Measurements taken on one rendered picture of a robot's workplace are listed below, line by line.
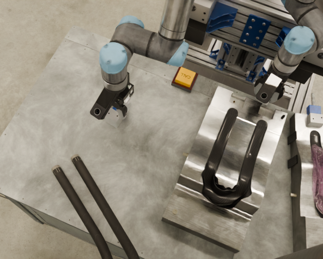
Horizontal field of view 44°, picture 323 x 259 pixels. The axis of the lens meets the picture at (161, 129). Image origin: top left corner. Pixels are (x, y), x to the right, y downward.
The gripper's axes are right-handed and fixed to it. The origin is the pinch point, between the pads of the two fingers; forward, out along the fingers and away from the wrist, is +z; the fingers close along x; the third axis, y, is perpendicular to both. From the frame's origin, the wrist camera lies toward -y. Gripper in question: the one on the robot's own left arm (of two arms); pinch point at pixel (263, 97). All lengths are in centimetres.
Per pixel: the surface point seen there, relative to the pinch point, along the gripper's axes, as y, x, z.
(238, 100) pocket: -7.1, 7.2, -1.7
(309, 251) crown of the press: -77, -3, -112
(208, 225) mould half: -51, -6, -1
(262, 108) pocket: -5.3, -1.7, -2.1
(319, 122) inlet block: 0.2, -20.9, -3.6
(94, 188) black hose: -61, 31, -2
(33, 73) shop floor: -9, 123, 85
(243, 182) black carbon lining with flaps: -34.7, -8.0, -6.7
